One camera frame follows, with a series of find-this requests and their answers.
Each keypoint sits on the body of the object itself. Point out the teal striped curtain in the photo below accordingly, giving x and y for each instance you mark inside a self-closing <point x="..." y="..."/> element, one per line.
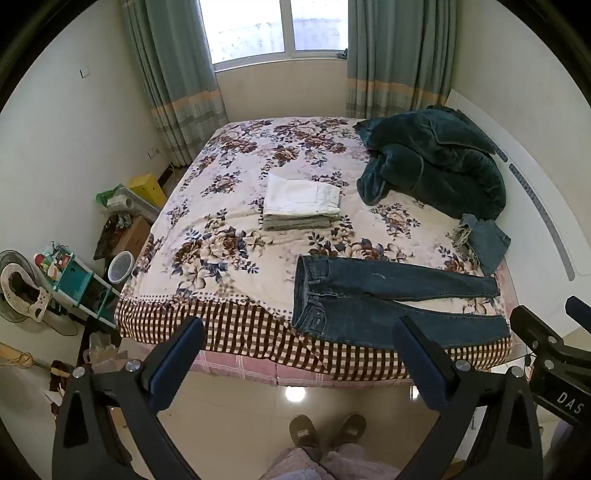
<point x="175" y="69"/>
<point x="397" y="55"/>

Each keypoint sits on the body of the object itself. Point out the wall outlet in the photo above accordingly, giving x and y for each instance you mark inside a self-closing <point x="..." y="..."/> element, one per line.
<point x="153" y="153"/>

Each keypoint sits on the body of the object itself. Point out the person's left leg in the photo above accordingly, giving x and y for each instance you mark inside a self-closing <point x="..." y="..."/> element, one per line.
<point x="293" y="466"/>

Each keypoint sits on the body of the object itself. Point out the floral bed sheet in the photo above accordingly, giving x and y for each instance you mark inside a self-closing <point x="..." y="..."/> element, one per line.
<point x="231" y="240"/>

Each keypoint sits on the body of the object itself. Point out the dark green plush blanket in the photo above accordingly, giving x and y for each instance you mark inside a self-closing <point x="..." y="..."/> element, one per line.
<point x="438" y="161"/>

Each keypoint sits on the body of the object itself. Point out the white round bucket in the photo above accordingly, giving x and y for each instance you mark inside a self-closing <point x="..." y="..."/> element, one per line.
<point x="121" y="266"/>

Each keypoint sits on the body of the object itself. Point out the green plastic bag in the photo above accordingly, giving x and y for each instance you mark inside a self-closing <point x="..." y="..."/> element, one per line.
<point x="108" y="196"/>

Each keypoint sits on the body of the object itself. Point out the white headboard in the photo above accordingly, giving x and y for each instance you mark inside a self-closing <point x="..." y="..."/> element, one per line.
<point x="531" y="175"/>

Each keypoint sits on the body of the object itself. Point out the brown slipper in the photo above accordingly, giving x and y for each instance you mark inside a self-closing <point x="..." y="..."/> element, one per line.
<point x="304" y="429"/>
<point x="348" y="429"/>

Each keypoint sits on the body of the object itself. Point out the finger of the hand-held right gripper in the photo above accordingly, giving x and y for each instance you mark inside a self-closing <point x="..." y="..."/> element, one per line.
<point x="535" y="327"/>
<point x="579" y="311"/>

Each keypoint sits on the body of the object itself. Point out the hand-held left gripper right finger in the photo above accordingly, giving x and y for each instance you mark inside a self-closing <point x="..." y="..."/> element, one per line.
<point x="418" y="364"/>

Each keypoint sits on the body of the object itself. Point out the light blue frayed jeans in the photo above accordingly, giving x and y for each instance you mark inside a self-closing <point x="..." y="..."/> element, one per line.
<point x="487" y="240"/>

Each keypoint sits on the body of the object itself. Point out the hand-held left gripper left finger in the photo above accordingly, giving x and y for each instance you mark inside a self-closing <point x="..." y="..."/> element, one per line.
<point x="178" y="364"/>

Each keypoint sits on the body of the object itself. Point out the clear plastic bag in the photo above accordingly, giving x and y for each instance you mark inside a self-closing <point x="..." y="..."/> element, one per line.
<point x="106" y="353"/>

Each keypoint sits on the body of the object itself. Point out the window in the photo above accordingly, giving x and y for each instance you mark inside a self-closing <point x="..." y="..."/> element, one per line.
<point x="272" y="27"/>

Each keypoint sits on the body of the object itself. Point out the white folded pants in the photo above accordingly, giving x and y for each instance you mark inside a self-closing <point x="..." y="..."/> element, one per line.
<point x="300" y="194"/>

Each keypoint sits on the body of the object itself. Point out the person's leg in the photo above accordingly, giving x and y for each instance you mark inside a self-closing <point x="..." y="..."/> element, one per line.
<point x="293" y="466"/>
<point x="360" y="466"/>

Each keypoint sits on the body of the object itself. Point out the teal storage cart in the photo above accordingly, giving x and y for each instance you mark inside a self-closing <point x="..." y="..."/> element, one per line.
<point x="74" y="277"/>

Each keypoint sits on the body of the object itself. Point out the grey folded pants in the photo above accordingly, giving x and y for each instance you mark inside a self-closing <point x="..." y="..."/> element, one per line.
<point x="295" y="223"/>

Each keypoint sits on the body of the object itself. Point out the standing fan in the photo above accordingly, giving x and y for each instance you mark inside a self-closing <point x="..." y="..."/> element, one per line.
<point x="21" y="290"/>

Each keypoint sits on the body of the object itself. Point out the person's right leg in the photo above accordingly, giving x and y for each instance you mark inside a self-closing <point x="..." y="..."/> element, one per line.
<point x="360" y="466"/>

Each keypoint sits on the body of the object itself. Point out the yellow box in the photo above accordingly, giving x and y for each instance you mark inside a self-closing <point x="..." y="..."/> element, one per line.
<point x="147" y="189"/>

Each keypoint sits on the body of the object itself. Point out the cardboard box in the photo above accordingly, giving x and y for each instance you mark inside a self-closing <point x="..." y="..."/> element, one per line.
<point x="133" y="233"/>

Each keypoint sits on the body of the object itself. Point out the dark blue jeans pants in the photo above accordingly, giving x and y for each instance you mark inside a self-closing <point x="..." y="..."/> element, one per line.
<point x="369" y="295"/>

